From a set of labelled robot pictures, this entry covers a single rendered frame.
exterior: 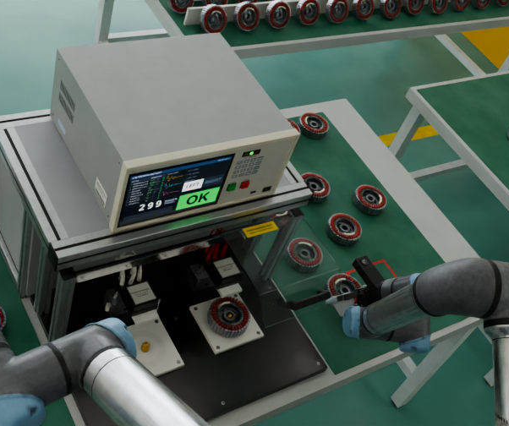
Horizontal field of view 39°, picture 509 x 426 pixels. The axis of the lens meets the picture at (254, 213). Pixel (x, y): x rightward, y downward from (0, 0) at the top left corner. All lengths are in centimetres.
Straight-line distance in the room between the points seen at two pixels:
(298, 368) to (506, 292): 70
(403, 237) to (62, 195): 121
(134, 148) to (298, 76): 279
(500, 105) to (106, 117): 211
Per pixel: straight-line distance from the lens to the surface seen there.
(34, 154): 175
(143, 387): 92
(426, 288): 147
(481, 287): 143
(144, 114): 160
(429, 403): 308
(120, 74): 169
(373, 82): 446
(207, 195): 167
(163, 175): 153
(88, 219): 163
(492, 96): 335
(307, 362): 197
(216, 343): 190
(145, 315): 178
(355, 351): 208
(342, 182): 250
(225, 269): 187
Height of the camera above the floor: 235
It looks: 45 degrees down
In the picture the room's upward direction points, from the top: 23 degrees clockwise
